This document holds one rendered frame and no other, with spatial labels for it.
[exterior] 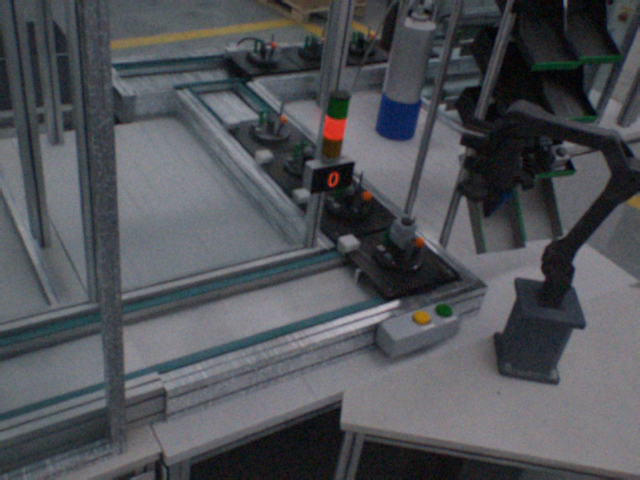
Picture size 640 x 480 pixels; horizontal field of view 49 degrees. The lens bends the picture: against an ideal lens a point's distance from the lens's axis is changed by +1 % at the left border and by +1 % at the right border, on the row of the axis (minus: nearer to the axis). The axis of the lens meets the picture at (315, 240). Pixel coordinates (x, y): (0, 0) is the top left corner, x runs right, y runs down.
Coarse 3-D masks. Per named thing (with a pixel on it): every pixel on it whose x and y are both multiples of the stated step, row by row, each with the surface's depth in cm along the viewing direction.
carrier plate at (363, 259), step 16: (368, 240) 193; (352, 256) 186; (368, 256) 187; (432, 256) 191; (368, 272) 182; (384, 272) 182; (416, 272) 184; (432, 272) 185; (448, 272) 186; (384, 288) 177; (400, 288) 178; (416, 288) 179
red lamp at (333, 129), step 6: (330, 120) 163; (336, 120) 163; (342, 120) 163; (324, 126) 166; (330, 126) 164; (336, 126) 163; (342, 126) 164; (324, 132) 166; (330, 132) 165; (336, 132) 164; (342, 132) 165; (330, 138) 165; (336, 138) 165; (342, 138) 166
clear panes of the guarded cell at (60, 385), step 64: (0, 0) 84; (64, 0) 88; (0, 64) 88; (64, 64) 92; (0, 128) 93; (64, 128) 97; (0, 192) 98; (64, 192) 103; (0, 256) 103; (64, 256) 109; (0, 320) 110; (64, 320) 116; (0, 384) 117; (64, 384) 124; (0, 448) 125; (64, 448) 133
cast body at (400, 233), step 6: (396, 222) 182; (402, 222) 181; (408, 222) 180; (396, 228) 182; (402, 228) 180; (408, 228) 180; (414, 228) 182; (390, 234) 185; (396, 234) 183; (402, 234) 181; (408, 234) 182; (414, 234) 183; (396, 240) 183; (402, 240) 181; (408, 240) 181; (402, 246) 182; (408, 246) 182; (414, 246) 184
